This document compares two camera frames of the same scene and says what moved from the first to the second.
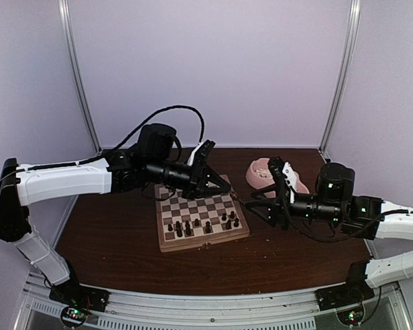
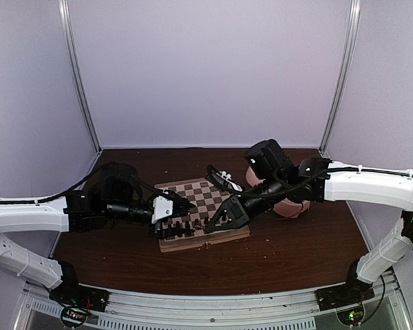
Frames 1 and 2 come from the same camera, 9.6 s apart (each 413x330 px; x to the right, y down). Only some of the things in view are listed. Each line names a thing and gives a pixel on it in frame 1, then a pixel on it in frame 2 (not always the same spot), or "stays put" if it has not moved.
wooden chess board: [185, 223] stays put
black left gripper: [197, 186] → [157, 232]
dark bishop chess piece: [188, 231] stays put
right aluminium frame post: [341, 82] stays put
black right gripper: [279, 210] → [236, 213]
